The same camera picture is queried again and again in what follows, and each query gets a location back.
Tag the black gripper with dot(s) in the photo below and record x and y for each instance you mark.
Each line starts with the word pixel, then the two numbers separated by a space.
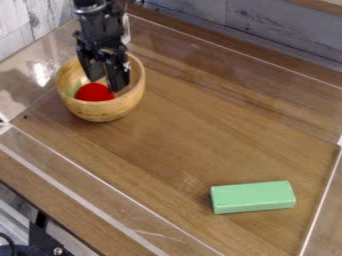
pixel 99 43

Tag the red strawberry toy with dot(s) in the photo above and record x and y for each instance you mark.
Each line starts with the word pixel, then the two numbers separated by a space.
pixel 92 92

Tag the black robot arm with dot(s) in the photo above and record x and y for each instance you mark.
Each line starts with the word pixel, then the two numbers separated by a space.
pixel 91 2

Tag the wooden bowl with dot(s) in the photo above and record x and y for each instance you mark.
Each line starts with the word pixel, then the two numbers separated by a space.
pixel 107 110

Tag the green rectangular block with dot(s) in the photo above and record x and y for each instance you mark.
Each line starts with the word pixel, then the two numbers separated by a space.
pixel 250 197

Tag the black clamp under table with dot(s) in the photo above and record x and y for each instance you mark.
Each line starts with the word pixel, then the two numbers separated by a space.
pixel 41 243

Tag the clear acrylic tray wall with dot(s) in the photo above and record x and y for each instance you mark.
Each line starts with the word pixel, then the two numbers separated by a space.
pixel 232 114

